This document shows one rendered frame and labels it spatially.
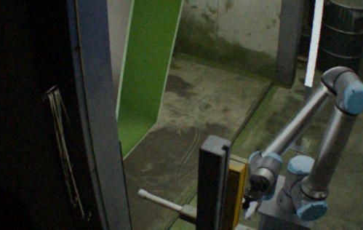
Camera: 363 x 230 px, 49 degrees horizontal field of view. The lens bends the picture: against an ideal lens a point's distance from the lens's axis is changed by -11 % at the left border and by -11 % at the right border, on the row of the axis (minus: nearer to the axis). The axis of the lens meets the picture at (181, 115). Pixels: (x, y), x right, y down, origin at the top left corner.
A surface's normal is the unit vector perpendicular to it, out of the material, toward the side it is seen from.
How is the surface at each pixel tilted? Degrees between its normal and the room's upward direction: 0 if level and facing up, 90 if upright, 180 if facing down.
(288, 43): 90
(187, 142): 0
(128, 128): 12
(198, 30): 90
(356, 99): 83
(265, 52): 90
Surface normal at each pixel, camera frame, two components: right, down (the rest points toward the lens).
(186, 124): 0.00, -0.81
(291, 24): -0.48, 0.51
